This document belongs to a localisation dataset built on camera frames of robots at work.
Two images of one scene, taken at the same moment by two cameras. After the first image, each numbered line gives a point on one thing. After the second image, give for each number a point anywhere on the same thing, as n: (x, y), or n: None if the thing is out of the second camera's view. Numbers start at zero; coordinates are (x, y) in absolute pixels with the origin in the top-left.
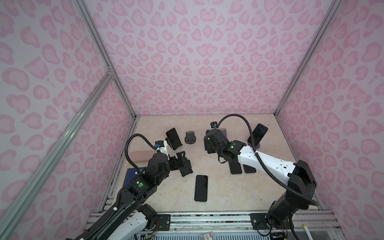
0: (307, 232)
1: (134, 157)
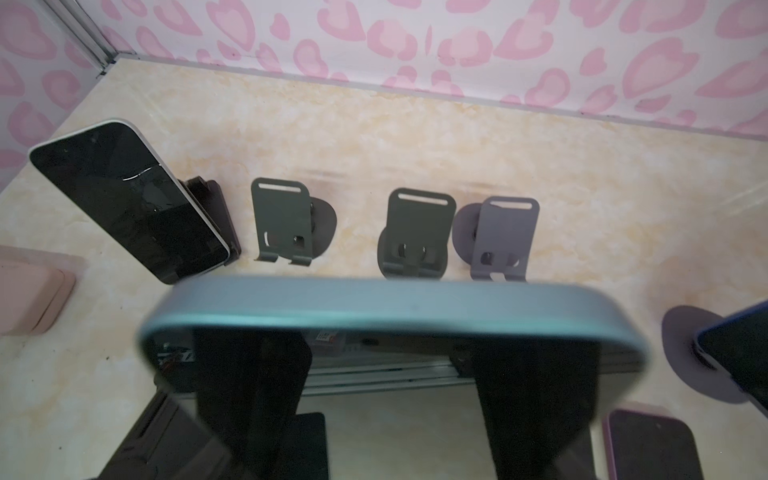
0: None
1: (35, 285)
